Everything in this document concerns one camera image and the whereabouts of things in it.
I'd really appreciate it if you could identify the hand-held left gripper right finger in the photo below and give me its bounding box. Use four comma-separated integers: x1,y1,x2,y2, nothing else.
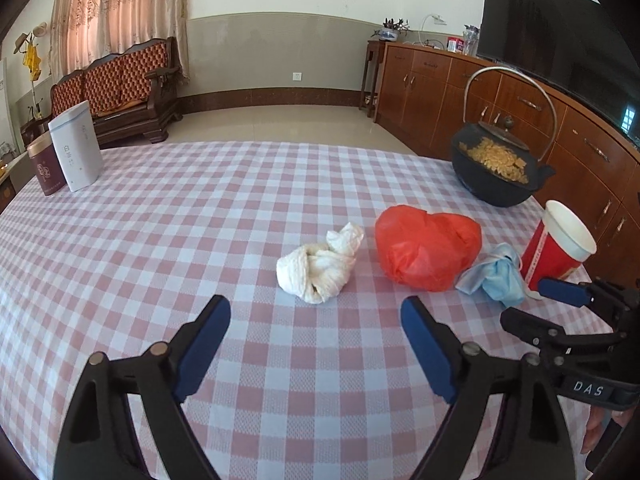
400,295,573,480

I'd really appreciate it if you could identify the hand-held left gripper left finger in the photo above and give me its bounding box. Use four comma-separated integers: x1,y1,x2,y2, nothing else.
52,294,232,480

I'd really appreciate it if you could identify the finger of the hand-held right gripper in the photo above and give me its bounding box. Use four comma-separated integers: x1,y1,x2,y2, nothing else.
537,276,640,321
500,306,631,361

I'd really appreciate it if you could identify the blue face mask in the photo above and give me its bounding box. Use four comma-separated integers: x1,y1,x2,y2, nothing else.
455,242,543,308

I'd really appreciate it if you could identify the white knotted cloth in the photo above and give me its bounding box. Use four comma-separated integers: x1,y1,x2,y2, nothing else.
276,223,366,305

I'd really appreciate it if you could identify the person's right hand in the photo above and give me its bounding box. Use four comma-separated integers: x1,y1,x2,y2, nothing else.
580,402,608,458

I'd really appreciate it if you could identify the red paper cup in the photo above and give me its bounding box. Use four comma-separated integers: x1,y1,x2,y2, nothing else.
520,200,597,292

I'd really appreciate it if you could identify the red plastic bag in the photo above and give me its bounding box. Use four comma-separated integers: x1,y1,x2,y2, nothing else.
375,205,483,292

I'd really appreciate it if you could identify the black iron teapot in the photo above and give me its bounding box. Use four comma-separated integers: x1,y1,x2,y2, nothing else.
450,66,557,208

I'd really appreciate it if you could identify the pink checkered tablecloth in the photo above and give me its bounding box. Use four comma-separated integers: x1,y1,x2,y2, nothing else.
0,140,640,480

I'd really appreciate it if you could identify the white tin box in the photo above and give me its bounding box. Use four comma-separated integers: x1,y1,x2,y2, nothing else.
48,101,104,192

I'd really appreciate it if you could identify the maroon round canister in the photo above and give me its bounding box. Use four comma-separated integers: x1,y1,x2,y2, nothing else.
26,132,67,197

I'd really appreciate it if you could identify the long wooden sideboard cabinet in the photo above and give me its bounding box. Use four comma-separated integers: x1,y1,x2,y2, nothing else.
375,42,640,271

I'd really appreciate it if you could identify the black flat television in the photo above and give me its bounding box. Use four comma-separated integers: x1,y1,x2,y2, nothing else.
476,0,640,148

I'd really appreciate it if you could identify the wooden sofa with red cushions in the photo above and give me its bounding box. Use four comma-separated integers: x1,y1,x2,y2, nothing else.
49,36,185,145

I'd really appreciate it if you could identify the small wooden stand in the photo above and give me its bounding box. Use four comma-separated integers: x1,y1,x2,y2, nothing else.
359,40,388,118

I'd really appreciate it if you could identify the white desk lamp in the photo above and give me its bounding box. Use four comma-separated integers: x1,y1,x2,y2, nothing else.
419,12,448,46

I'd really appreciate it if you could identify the coat stand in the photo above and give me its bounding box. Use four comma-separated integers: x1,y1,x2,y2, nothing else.
12,22,48,121

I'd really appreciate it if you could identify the small potted plant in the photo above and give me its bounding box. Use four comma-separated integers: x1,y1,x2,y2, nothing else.
371,17,411,42

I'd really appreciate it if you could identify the yellow hanging cloth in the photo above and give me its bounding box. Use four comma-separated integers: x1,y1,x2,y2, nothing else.
22,42,43,81

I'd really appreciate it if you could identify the pink embroidered curtain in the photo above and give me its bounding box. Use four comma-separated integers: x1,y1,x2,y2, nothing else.
47,0,191,81

